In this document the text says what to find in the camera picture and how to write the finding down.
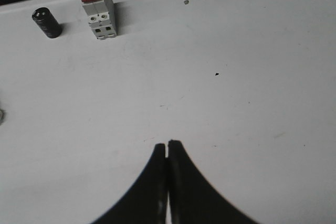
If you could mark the black cylindrical capacitor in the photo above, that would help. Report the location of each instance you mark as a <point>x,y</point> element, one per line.
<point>47,22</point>

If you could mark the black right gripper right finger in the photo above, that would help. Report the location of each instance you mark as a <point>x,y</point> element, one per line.
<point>192,198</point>

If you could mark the white circuit breaker red switch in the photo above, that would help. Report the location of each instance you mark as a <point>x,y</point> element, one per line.
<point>101,18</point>

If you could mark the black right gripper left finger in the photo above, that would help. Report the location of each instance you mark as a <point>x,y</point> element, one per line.
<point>146,200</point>

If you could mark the white half pipe clamp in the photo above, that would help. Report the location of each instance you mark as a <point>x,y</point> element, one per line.
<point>2,116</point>

